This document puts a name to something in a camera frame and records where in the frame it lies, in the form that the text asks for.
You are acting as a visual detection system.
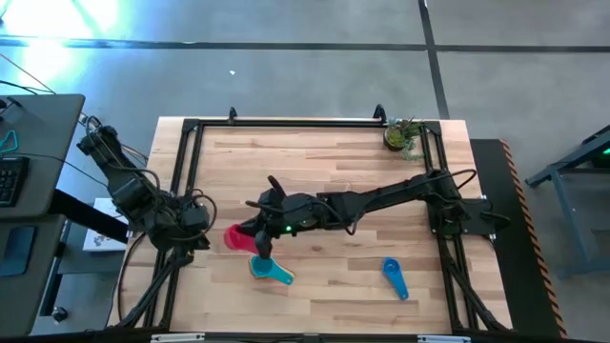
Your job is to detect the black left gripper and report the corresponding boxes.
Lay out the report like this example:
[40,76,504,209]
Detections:
[154,203,213,253]

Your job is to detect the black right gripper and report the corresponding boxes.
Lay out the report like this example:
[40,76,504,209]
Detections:
[241,174,337,261]

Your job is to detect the pink-red measuring cup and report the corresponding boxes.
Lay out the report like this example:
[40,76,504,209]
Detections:
[223,223,261,255]

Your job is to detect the teal measuring cup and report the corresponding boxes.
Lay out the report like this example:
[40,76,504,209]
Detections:
[250,255,296,287]

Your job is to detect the orange measuring cup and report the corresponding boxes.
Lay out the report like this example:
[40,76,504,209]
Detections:
[247,255,297,288]

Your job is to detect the small blue measuring cup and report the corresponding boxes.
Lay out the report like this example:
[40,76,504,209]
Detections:
[381,257,410,301]

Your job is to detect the white box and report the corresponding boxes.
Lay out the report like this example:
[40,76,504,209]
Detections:
[83,197,130,252]

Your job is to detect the black desk support beam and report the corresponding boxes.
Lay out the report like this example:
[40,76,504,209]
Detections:
[47,189,131,245]

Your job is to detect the small potted plant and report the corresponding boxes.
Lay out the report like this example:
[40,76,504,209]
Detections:
[382,117,425,161]

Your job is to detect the dark mouse pad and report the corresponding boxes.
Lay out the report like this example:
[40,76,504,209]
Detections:
[0,226,37,278]

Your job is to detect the grey desk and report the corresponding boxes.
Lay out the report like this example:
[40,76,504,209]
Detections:
[0,213,67,337]
[0,93,86,220]

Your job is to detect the black keyboard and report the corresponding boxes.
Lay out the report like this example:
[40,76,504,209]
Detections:
[0,156,30,209]

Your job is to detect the teal triangular loop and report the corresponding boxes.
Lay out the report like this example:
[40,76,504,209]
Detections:
[0,129,19,154]

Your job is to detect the black hazard-striped floor mat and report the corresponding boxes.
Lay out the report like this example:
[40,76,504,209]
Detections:
[469,138,569,340]

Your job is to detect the blue-grey metal cart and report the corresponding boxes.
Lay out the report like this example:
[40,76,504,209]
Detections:
[525,124,610,281]

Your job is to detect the white metal bracket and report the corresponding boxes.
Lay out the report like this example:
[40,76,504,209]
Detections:
[417,334,472,343]
[151,333,206,343]

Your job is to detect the black aluminium table frame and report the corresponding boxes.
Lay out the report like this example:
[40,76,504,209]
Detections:
[113,116,515,334]

